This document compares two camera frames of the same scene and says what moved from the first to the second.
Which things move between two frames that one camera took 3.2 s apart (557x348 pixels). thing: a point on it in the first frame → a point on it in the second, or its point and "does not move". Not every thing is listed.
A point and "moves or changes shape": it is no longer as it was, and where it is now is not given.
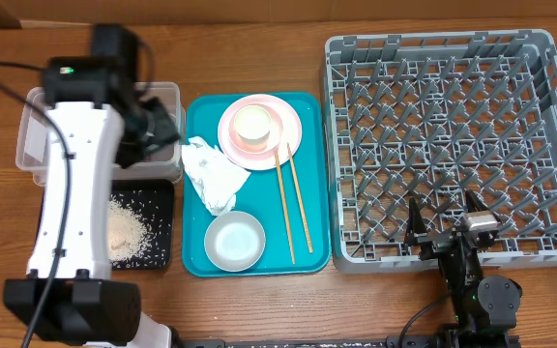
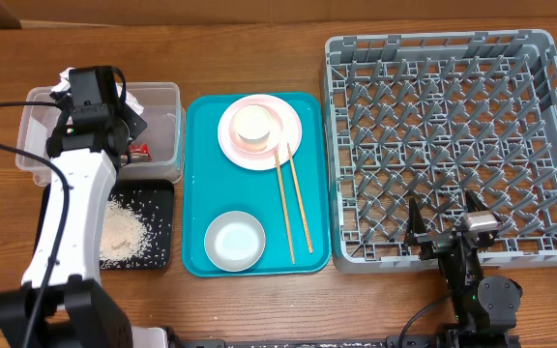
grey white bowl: x=234 y=242 does not move
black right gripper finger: x=473 y=204 does not move
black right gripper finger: x=416 y=223 does not move
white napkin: x=213 y=174 moves or changes shape
